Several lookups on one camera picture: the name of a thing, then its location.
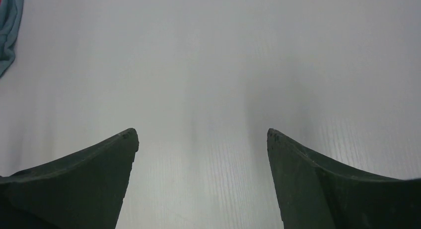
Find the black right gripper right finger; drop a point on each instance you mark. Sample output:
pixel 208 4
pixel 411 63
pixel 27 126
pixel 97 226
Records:
pixel 317 192

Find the folded teal t-shirt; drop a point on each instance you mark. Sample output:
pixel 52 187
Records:
pixel 10 18

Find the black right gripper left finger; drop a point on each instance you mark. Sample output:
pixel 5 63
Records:
pixel 83 190

